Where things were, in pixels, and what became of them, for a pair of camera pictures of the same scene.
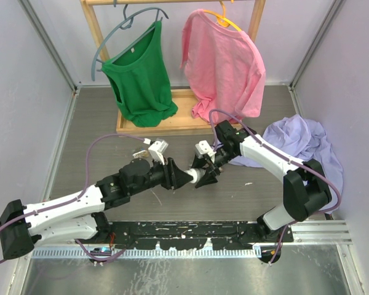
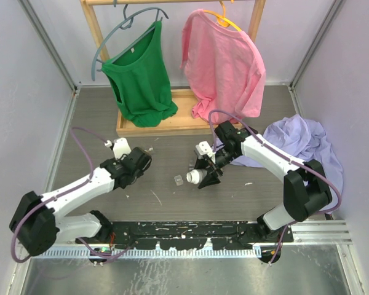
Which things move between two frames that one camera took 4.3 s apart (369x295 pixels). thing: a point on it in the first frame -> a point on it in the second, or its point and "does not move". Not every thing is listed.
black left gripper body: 159,174 -> 136,175
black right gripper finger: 208,178 does not move
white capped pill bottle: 197,173 does not move
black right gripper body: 222,157 does not move
